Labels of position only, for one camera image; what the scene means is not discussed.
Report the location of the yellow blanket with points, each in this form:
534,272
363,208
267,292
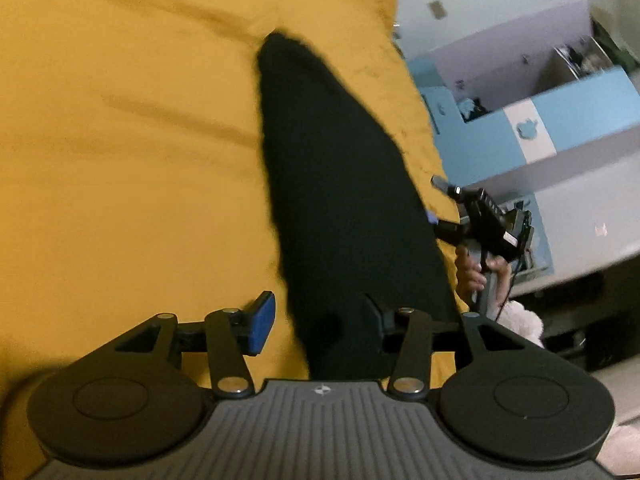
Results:
125,160

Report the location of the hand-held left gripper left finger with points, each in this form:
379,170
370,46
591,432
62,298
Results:
262,320

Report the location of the blue and white cabinet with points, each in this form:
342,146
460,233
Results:
565,135

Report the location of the person's right hand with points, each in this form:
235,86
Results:
470,275

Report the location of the white plush toy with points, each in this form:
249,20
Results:
522,322

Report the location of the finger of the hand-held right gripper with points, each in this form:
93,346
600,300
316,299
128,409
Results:
446,186
447,230

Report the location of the black garment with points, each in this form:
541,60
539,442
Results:
340,200

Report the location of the wall light switch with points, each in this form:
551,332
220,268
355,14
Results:
437,10

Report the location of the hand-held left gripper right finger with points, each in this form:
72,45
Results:
372,317

